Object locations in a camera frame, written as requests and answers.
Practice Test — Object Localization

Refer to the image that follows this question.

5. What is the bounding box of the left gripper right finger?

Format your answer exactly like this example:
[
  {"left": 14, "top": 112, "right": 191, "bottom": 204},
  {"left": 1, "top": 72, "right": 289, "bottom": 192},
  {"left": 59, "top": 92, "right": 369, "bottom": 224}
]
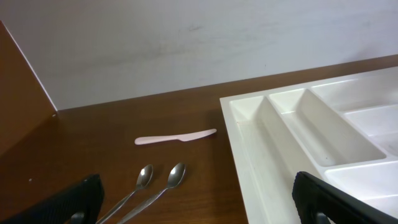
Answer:
[{"left": 292, "top": 171, "right": 397, "bottom": 224}]

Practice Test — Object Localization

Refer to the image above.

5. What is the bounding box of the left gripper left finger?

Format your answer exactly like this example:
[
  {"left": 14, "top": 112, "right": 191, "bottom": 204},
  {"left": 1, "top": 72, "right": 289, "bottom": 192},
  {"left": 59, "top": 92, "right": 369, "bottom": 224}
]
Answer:
[{"left": 2, "top": 174, "right": 104, "bottom": 224}]

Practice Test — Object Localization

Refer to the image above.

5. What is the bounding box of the small metal teaspoon left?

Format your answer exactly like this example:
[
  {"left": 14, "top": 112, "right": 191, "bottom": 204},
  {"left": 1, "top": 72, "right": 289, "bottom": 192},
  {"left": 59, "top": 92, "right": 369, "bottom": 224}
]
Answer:
[{"left": 96, "top": 164, "right": 154, "bottom": 224}]

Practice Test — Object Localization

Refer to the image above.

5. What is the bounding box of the small metal teaspoon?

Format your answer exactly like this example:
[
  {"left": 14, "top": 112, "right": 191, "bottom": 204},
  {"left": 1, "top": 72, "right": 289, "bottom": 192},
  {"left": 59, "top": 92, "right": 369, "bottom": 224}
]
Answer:
[
  {"left": 118, "top": 162, "right": 186, "bottom": 224},
  {"left": 96, "top": 164, "right": 154, "bottom": 224}
]

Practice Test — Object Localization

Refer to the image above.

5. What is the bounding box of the white plastic cutlery tray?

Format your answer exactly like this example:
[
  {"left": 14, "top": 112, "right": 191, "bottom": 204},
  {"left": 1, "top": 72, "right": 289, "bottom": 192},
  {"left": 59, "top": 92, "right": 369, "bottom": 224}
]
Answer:
[{"left": 220, "top": 67, "right": 397, "bottom": 223}]

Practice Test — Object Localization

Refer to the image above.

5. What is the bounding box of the small metal teaspoon right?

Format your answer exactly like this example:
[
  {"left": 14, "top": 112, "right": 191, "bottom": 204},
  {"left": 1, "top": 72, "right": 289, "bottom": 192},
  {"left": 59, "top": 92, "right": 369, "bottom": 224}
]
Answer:
[{"left": 118, "top": 162, "right": 186, "bottom": 224}]

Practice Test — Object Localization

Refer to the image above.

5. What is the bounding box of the pale pink plastic knife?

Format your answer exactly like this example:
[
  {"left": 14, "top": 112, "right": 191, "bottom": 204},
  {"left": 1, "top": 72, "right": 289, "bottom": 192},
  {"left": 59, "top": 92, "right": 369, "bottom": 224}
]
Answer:
[{"left": 134, "top": 129, "right": 217, "bottom": 145}]

